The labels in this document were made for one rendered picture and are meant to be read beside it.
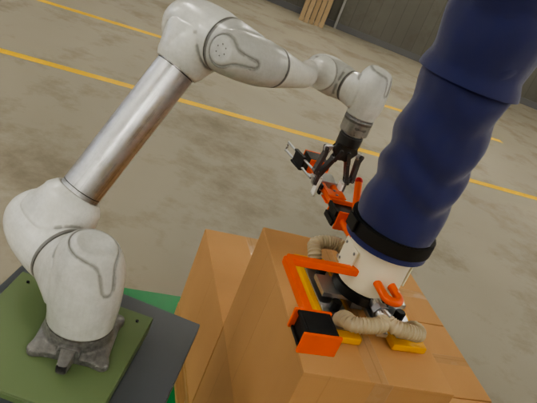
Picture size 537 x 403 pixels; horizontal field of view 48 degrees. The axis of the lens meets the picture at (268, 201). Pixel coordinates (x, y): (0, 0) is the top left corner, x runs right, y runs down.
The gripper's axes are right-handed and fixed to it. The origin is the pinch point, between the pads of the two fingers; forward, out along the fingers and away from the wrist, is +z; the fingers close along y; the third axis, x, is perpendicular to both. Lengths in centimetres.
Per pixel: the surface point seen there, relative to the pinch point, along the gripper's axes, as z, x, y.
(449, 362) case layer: 52, -11, 72
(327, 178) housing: -2.2, 3.6, 0.3
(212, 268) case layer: 53, 22, -19
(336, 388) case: 16, -70, -11
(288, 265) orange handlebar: -1, -51, -25
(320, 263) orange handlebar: -1.4, -47.2, -16.0
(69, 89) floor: 106, 306, -89
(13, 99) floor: 107, 259, -122
